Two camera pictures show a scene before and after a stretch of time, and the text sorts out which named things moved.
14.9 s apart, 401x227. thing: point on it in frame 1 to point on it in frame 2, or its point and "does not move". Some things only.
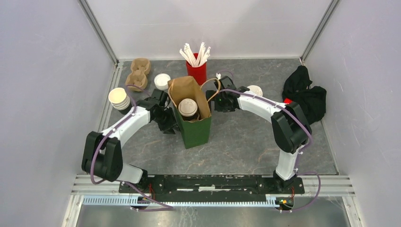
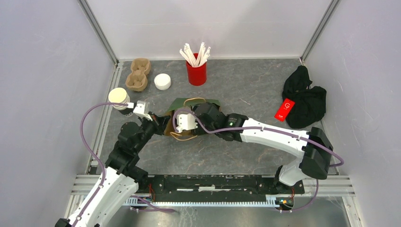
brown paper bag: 183,87 to 182,135
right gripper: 222,109 to 200,126
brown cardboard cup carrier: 140,67 does not move
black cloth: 312,100 does not move
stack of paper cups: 118,98 does not move
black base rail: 211,188 does not move
